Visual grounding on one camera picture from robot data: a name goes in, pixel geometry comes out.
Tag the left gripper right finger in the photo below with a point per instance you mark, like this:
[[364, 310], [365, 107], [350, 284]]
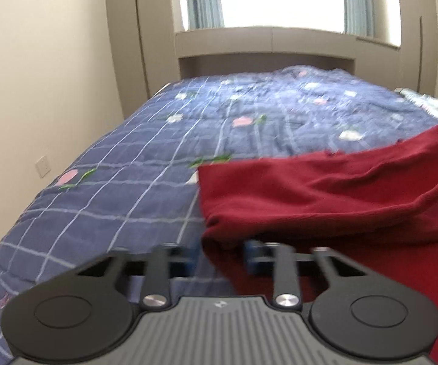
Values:
[[277, 262]]

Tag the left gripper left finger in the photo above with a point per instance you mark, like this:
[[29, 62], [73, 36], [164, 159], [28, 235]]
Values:
[[165, 262]]

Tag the red long-sleeve shirt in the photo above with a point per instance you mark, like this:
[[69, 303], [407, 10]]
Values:
[[378, 207]]

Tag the light blue folded clothes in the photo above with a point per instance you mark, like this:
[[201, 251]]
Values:
[[424, 101]]

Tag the blue plaid floral quilt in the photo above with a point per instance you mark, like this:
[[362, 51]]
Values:
[[137, 185]]

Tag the blue right curtain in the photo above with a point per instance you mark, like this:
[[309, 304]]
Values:
[[359, 17]]

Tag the white wall socket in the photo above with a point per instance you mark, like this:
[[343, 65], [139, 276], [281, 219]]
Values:
[[43, 166]]

